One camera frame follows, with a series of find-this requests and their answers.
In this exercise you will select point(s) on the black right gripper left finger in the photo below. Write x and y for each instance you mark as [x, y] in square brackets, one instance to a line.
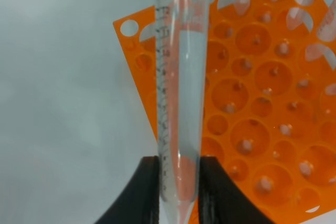
[139, 201]

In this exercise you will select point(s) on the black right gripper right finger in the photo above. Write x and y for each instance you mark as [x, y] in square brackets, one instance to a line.
[220, 200]

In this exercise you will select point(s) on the clear test tube teal cap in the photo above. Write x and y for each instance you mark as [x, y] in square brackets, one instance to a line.
[181, 31]

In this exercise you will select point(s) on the orange test tube rack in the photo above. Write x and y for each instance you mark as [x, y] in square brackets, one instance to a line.
[269, 109]

